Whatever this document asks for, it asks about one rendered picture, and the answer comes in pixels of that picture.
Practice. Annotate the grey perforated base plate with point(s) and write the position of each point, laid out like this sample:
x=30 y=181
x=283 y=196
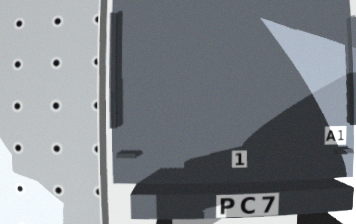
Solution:
x=48 y=112

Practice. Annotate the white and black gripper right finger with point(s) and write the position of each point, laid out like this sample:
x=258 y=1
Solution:
x=317 y=218

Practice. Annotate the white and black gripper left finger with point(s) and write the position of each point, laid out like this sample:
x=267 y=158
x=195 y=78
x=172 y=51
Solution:
x=164 y=221

